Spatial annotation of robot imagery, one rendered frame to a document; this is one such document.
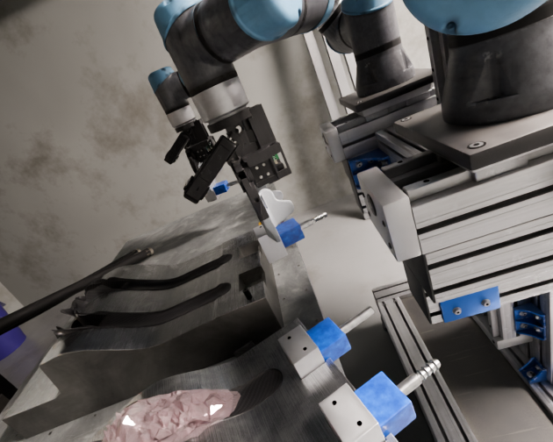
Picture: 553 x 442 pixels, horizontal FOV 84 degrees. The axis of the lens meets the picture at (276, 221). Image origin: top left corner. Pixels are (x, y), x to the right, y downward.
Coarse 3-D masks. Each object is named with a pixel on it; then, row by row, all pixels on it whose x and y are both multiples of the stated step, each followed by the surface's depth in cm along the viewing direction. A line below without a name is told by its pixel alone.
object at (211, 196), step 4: (236, 180) 99; (212, 184) 100; (216, 184) 101; (220, 184) 98; (224, 184) 98; (228, 184) 99; (232, 184) 99; (212, 188) 98; (216, 188) 98; (220, 188) 98; (224, 188) 98; (228, 188) 101; (208, 192) 99; (212, 192) 99; (216, 192) 99; (220, 192) 99; (224, 192) 99; (208, 196) 100; (212, 196) 99; (216, 196) 99; (208, 200) 100; (212, 200) 100
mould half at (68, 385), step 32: (256, 256) 60; (192, 288) 60; (256, 288) 51; (192, 320) 51; (224, 320) 49; (256, 320) 50; (64, 352) 48; (96, 352) 49; (128, 352) 49; (160, 352) 50; (192, 352) 51; (224, 352) 52; (32, 384) 58; (64, 384) 51; (96, 384) 51; (128, 384) 52; (32, 416) 53; (64, 416) 53
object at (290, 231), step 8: (320, 216) 55; (280, 224) 56; (288, 224) 55; (296, 224) 53; (304, 224) 55; (312, 224) 55; (256, 232) 53; (264, 232) 52; (280, 232) 53; (288, 232) 53; (296, 232) 53; (264, 240) 52; (272, 240) 52; (288, 240) 53; (296, 240) 53; (264, 248) 52; (272, 248) 52; (280, 248) 53; (272, 256) 53; (280, 256) 53
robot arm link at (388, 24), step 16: (352, 0) 72; (368, 0) 70; (384, 0) 71; (352, 16) 73; (368, 16) 72; (384, 16) 72; (352, 32) 76; (368, 32) 73; (384, 32) 73; (352, 48) 80; (368, 48) 75
